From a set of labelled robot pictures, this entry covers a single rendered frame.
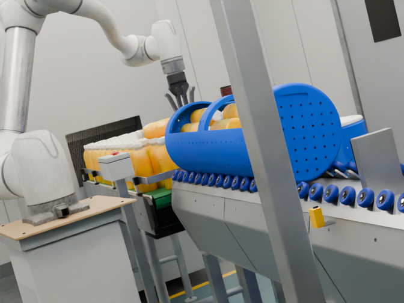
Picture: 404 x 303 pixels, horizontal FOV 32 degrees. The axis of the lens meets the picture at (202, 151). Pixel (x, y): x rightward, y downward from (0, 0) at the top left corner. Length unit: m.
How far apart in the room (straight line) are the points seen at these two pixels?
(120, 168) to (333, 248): 1.42
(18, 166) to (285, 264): 1.07
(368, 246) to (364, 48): 5.22
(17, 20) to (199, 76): 5.24
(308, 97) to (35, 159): 0.83
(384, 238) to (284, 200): 0.26
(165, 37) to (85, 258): 1.00
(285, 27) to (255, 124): 6.37
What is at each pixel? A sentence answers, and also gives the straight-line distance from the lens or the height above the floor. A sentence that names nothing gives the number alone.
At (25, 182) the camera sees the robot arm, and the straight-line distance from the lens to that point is 2.20.
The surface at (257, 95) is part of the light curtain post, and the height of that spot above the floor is 1.24.
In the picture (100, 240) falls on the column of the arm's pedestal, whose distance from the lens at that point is 2.16.
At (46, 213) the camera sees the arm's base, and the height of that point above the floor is 1.03.
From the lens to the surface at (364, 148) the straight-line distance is 1.65.
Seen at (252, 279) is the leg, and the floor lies 0.47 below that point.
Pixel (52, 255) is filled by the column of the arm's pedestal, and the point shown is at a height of 0.92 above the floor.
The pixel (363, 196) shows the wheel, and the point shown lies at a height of 0.97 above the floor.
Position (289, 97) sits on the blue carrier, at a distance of 1.99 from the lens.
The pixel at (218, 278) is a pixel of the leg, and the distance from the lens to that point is 2.89.
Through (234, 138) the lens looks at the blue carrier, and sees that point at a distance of 2.05.
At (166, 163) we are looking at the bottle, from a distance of 2.96.
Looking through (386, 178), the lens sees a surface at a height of 0.97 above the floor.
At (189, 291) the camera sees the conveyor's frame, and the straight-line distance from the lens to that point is 4.50.
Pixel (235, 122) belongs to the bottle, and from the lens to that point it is 2.27.
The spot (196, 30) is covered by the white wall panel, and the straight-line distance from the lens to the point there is 7.70.
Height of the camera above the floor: 1.29
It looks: 5 degrees down
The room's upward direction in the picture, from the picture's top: 15 degrees counter-clockwise
